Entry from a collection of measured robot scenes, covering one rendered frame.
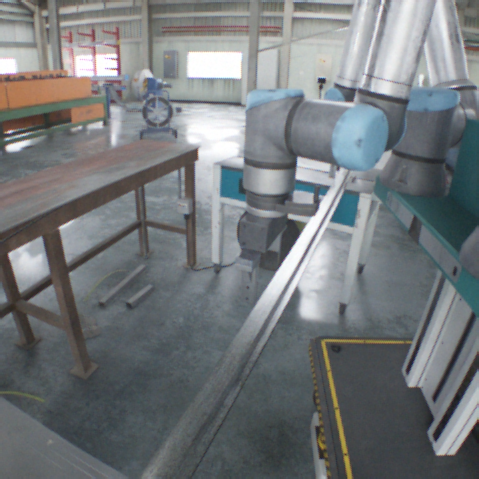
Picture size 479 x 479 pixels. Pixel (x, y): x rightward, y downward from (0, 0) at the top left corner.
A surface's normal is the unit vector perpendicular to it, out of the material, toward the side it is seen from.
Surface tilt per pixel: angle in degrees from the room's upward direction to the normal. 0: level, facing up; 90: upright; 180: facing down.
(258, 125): 89
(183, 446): 0
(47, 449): 0
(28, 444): 0
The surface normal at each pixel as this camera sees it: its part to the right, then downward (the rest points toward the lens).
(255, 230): -0.39, 0.40
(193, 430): 0.04, -0.90
